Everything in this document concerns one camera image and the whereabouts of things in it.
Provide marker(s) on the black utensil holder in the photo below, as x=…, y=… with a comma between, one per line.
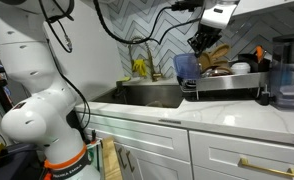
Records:
x=255, y=65

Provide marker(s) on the gold spring kitchen faucet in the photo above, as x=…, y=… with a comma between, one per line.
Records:
x=155, y=75

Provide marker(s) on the blue plastic lunchbox lid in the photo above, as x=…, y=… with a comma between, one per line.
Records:
x=186, y=66

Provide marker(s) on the gold drawer handle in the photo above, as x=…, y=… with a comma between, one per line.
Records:
x=245, y=163

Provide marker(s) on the steel dish drying rack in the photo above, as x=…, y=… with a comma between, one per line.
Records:
x=228, y=87

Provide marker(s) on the white upper cabinet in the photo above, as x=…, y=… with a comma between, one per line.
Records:
x=251, y=6

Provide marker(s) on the black soap dispenser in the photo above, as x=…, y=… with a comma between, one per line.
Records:
x=265, y=96

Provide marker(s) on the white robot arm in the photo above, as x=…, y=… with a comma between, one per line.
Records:
x=41, y=118

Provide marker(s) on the wooden cutting board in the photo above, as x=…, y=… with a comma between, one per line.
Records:
x=112, y=169

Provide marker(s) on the yellow rubber glove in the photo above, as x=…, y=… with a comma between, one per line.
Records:
x=139, y=67

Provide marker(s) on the white bowl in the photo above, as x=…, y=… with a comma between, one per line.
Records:
x=240, y=68

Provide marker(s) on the dark stainless kitchen sink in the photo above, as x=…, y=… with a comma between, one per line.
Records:
x=165, y=96

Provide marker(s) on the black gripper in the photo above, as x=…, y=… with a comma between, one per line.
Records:
x=204, y=38

